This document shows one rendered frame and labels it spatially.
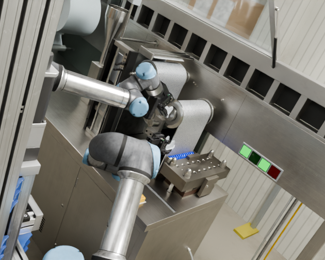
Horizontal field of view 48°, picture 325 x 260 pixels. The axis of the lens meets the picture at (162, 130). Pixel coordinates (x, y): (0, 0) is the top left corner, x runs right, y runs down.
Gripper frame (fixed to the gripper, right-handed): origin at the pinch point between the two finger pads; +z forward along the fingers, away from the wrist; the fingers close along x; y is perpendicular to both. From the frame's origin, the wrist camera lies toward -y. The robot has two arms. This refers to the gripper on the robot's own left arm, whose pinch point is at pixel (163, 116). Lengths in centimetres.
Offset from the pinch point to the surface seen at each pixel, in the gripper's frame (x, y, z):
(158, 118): 3.0, -2.1, 2.7
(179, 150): -7.0, -3.9, 22.6
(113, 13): 68, 27, -11
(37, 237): 36, -96, 51
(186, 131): -7.0, 4.4, 13.7
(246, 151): -31.5, 19.8, 30.7
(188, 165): -16.7, -7.1, 22.9
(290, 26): 37, 146, 90
